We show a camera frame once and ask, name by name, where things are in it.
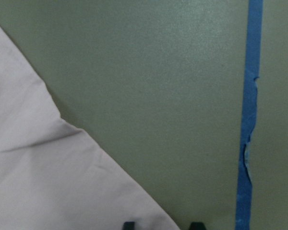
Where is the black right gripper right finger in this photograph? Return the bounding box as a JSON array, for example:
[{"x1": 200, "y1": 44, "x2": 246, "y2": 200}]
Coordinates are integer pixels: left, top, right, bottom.
[{"x1": 189, "y1": 222, "x2": 206, "y2": 230}]

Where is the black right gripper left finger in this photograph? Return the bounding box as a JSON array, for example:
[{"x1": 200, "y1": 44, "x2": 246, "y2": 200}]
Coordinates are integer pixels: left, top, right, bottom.
[{"x1": 123, "y1": 221, "x2": 135, "y2": 230}]

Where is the pink Snoopy t-shirt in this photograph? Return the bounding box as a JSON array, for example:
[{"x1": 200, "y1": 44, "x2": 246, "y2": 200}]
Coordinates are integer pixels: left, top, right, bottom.
[{"x1": 0, "y1": 27, "x2": 177, "y2": 230}]

